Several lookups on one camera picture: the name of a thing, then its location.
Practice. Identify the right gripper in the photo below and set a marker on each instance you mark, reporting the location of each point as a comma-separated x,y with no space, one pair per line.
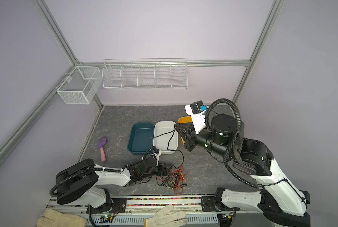
189,128

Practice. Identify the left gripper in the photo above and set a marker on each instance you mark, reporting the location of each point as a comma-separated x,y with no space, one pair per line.
160,173

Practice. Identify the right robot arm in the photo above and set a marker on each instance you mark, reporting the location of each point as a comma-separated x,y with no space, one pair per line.
218,128

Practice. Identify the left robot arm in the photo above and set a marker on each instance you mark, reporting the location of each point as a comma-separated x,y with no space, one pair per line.
85,182

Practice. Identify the yellow plastic bin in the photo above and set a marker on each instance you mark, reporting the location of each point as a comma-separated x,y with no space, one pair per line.
184,127

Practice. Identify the white plastic bin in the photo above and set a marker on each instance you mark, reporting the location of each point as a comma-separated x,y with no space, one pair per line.
165,137

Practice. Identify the teal plastic bin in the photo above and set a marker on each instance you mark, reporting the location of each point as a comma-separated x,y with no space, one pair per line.
141,138

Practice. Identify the right white work glove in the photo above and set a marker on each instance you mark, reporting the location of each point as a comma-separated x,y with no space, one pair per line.
166,218

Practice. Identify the white work glove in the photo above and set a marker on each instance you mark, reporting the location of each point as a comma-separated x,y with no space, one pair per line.
166,218
52,218

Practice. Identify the purple pink brush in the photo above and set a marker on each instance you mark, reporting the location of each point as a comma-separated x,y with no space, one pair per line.
101,144

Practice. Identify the small white mesh basket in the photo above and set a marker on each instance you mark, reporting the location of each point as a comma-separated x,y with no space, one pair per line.
81,85

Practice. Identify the left white work glove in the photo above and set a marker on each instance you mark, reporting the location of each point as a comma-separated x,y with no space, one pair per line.
52,218

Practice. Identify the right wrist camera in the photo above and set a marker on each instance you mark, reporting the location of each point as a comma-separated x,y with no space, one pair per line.
197,111

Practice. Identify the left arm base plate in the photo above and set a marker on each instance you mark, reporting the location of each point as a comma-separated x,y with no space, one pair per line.
118,205

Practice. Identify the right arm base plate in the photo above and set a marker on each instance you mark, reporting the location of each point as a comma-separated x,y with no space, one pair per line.
208,204

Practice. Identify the long white wire rack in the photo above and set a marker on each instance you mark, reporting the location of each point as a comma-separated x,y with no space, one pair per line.
145,74

